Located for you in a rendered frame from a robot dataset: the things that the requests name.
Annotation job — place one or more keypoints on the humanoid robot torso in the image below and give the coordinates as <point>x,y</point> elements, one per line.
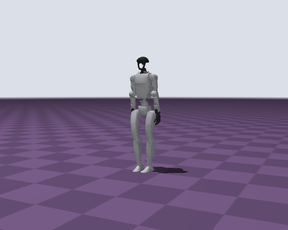
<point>143,89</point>

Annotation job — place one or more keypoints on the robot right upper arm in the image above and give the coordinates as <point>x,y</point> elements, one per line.
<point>132,93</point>

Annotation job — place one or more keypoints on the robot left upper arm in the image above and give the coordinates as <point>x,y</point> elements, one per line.
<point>153,78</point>

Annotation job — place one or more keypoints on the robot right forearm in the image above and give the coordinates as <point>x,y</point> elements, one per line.
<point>133,102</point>

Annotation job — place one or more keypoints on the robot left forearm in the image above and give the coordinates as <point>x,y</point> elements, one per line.
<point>156,102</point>

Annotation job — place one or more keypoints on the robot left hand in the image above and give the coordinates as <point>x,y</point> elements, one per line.
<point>157,117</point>

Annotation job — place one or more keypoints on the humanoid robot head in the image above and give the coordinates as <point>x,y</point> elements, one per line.
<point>143,61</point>

